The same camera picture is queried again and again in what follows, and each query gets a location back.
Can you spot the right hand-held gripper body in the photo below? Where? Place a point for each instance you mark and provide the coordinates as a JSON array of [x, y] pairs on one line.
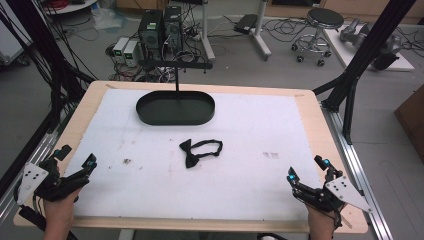
[[346, 191]]

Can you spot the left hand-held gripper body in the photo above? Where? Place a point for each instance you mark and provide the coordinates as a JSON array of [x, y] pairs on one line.
[[31, 178]]

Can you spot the black bow tie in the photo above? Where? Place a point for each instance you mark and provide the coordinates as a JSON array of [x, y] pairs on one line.
[[191, 156]]

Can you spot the black oval tray stand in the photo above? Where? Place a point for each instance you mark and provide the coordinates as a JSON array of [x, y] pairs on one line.
[[176, 108]]

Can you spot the person's right hand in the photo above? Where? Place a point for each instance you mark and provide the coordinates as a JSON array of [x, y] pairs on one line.
[[320, 222]]

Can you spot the person's left hand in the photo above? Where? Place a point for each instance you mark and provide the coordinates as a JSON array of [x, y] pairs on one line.
[[60, 216]]

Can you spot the brown cardboard box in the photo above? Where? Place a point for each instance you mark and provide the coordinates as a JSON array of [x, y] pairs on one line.
[[411, 116]]

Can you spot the white table mat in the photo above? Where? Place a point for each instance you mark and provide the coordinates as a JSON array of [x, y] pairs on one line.
[[186, 186]]

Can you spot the white floor board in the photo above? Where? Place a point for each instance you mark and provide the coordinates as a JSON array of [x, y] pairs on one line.
[[346, 53]]

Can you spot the white power supply unit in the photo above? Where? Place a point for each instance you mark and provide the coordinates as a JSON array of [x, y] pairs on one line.
[[120, 49], [131, 53]]

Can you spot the clear plastic bag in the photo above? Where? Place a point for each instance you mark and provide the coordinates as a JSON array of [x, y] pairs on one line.
[[108, 19]]

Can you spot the black round swivel stool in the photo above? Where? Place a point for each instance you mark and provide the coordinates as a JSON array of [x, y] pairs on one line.
[[320, 20]]

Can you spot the white metal stand leg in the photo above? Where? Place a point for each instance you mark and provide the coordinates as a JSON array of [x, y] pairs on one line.
[[260, 33], [206, 36]]

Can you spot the round white table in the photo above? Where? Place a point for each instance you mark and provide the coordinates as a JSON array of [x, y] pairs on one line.
[[71, 6]]

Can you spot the large black computer tower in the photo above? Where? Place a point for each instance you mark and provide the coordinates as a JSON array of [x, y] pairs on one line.
[[150, 33]]

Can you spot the flat black box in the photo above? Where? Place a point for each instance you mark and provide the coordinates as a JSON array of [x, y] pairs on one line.
[[246, 23]]

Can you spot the slim black computer tower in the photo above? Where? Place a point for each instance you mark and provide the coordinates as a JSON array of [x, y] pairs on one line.
[[173, 28]]

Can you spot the aluminium rail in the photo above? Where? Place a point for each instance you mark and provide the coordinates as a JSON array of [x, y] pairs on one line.
[[36, 156], [353, 166]]

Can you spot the black metal frame post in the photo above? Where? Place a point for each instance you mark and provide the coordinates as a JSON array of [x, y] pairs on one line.
[[366, 50], [43, 50]]

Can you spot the black camera stand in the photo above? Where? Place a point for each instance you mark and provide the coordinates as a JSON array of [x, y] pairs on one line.
[[156, 71]]

